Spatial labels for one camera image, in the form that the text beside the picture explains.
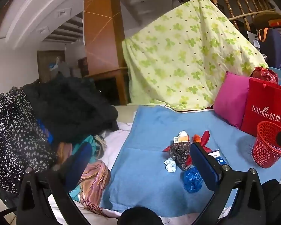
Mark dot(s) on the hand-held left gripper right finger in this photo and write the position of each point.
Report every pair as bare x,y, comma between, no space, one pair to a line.
202,166

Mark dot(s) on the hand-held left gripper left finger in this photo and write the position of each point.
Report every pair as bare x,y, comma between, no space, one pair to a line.
78,161

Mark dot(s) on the blue white small box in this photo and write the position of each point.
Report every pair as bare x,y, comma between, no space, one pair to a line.
215,155

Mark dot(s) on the blue plastic bag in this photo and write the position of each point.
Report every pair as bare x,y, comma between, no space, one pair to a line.
192,180

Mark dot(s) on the red mesh basket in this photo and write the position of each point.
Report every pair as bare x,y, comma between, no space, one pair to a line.
264,145

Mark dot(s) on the dark patterned plastic bag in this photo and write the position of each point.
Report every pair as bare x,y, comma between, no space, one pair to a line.
180,152

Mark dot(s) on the orange wrapper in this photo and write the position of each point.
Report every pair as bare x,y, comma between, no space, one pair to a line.
196,137

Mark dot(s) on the white tissue wad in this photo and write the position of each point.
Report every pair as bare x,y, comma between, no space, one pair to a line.
171,165

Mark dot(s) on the red white medicine box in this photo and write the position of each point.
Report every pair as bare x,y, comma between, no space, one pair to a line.
181,139

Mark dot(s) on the white tissue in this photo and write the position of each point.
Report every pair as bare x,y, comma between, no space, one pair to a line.
183,133

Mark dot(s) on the orange cloth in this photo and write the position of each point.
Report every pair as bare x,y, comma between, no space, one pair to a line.
63,152

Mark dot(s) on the teal cloth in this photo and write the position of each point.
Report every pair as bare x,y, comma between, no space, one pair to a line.
93,146

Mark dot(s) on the pink orange striped scarf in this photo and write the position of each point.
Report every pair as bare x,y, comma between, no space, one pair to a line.
96,175

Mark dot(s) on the tan patterned cloth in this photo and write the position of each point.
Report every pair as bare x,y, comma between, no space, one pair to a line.
100,145

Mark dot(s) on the blue cloth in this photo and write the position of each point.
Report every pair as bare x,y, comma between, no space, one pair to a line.
45,131

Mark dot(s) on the red gift bag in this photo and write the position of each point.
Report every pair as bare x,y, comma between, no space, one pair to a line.
264,98

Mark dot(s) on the black clothing pile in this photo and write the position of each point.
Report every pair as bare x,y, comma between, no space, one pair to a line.
72,107

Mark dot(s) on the blue towel blanket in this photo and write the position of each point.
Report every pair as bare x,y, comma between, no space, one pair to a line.
149,133

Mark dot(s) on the beige mattress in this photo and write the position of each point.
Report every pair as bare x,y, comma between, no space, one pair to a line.
124,113

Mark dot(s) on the pink pillow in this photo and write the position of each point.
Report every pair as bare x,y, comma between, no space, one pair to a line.
231,98

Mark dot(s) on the knotted red plastic bag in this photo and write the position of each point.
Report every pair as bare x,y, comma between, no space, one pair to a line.
263,75

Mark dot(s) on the black white floral garment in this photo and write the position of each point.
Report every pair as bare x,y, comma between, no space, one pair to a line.
11,140

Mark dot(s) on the green clover quilt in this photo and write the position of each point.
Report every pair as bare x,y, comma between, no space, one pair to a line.
189,51

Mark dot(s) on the round wooden board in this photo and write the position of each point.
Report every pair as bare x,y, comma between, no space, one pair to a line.
269,16

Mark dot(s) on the wooden stair railing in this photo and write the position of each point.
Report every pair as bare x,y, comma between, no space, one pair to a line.
227,5

